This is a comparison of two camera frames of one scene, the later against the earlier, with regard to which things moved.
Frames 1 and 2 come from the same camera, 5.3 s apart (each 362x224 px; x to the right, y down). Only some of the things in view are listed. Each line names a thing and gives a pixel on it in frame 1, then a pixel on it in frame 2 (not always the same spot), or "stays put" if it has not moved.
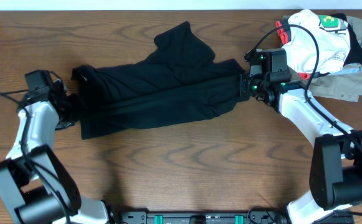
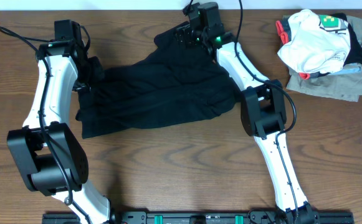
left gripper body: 72,109 to 93,73
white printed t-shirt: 338,46 stays put
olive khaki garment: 347,85 stays put
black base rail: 229,217 stays put
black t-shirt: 180,81 stays put
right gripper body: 252,86 to 194,37
